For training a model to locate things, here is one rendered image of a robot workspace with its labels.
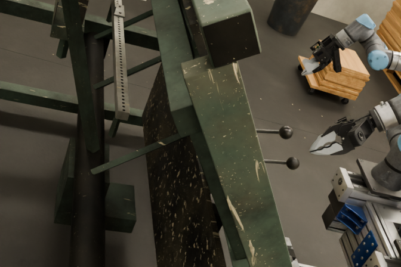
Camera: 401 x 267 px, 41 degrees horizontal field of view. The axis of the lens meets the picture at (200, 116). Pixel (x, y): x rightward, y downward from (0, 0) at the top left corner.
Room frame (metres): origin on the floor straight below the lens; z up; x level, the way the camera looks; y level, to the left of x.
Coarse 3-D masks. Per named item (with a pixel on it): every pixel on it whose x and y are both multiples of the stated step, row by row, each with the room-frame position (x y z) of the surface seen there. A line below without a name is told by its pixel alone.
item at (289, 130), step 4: (280, 128) 1.28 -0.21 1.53; (284, 128) 1.27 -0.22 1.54; (288, 128) 1.27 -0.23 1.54; (260, 132) 1.29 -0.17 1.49; (264, 132) 1.29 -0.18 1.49; (268, 132) 1.28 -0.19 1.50; (272, 132) 1.28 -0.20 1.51; (276, 132) 1.28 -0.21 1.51; (280, 132) 1.27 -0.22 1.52; (284, 132) 1.26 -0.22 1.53; (288, 132) 1.26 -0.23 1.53; (292, 132) 1.27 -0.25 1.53; (280, 136) 1.27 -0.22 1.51; (284, 136) 1.26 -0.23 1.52; (288, 136) 1.26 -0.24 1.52
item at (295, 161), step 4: (264, 160) 1.32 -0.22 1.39; (268, 160) 1.32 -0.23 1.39; (272, 160) 1.31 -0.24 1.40; (276, 160) 1.31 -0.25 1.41; (288, 160) 1.30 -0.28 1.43; (292, 160) 1.29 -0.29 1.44; (296, 160) 1.30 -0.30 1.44; (288, 164) 1.29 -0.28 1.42; (292, 164) 1.29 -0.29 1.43; (296, 164) 1.29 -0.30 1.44; (292, 168) 1.29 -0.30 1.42; (296, 168) 1.29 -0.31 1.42
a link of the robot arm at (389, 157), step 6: (396, 138) 2.16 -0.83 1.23; (390, 144) 2.16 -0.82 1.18; (396, 144) 2.11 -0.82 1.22; (390, 150) 2.12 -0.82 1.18; (396, 150) 2.09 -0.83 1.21; (390, 156) 2.10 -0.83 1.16; (396, 156) 2.08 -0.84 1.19; (390, 162) 2.08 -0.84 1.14; (396, 162) 2.07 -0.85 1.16; (396, 168) 2.06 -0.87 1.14
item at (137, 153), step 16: (64, 0) 1.76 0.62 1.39; (64, 16) 1.78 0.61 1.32; (80, 16) 1.80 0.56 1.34; (144, 16) 2.91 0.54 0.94; (80, 32) 1.80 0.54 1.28; (64, 48) 2.30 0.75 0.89; (80, 48) 1.79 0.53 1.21; (80, 64) 1.79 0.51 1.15; (144, 64) 2.41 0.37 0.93; (80, 80) 1.80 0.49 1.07; (112, 80) 2.35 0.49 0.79; (80, 96) 1.82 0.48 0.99; (80, 112) 1.83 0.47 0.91; (96, 128) 1.86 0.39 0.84; (112, 128) 1.86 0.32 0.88; (96, 144) 1.86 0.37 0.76; (160, 144) 1.81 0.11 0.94; (112, 160) 1.76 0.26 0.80; (128, 160) 1.77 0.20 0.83
